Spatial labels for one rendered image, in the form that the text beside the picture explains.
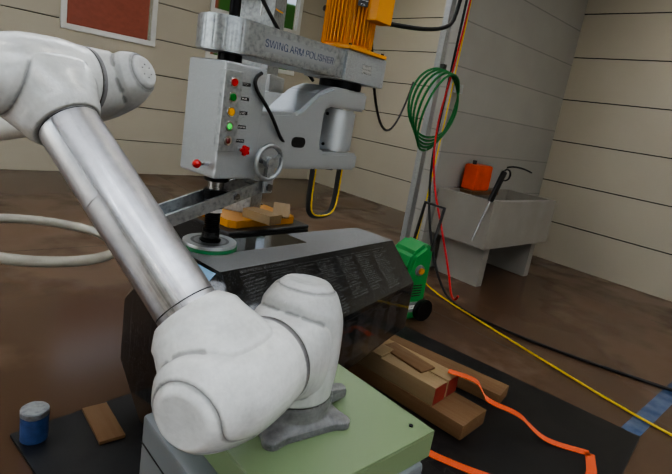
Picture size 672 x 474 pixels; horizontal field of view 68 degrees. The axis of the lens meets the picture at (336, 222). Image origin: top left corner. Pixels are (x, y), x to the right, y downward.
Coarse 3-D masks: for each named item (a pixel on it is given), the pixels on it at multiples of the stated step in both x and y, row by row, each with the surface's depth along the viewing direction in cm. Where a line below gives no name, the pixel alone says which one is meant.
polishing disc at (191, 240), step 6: (192, 234) 205; (198, 234) 207; (186, 240) 196; (192, 240) 198; (198, 240) 199; (222, 240) 204; (228, 240) 205; (234, 240) 207; (192, 246) 192; (198, 246) 192; (204, 246) 193; (210, 246) 194; (216, 246) 195; (222, 246) 196; (228, 246) 197; (234, 246) 200
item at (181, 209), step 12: (240, 180) 212; (252, 180) 212; (192, 192) 196; (228, 192) 196; (240, 192) 199; (252, 192) 204; (168, 204) 188; (180, 204) 192; (192, 204) 197; (204, 204) 187; (216, 204) 192; (228, 204) 196; (168, 216) 177; (180, 216) 181; (192, 216) 185
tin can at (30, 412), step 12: (24, 408) 192; (36, 408) 193; (48, 408) 194; (24, 420) 189; (36, 420) 190; (48, 420) 195; (24, 432) 190; (36, 432) 191; (48, 432) 198; (24, 444) 191
